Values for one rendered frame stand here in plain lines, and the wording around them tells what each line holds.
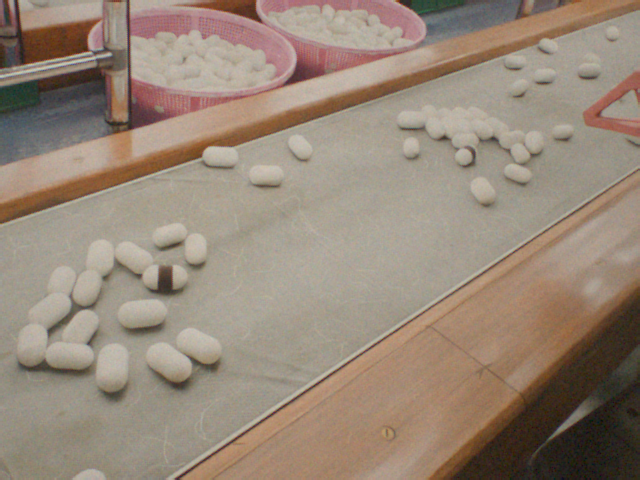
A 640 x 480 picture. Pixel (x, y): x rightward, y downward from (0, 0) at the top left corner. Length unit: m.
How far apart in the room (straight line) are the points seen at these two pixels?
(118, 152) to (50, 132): 0.23
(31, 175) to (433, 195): 0.41
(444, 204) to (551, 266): 0.14
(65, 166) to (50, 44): 0.34
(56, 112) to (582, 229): 0.66
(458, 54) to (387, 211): 0.42
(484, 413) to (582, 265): 0.23
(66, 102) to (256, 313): 0.52
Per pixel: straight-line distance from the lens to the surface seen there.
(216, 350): 0.53
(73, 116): 0.97
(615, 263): 0.72
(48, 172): 0.69
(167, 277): 0.58
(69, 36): 1.02
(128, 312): 0.55
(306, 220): 0.69
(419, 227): 0.72
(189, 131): 0.76
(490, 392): 0.54
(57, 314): 0.56
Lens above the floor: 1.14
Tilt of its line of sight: 37 degrees down
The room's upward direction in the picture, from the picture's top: 11 degrees clockwise
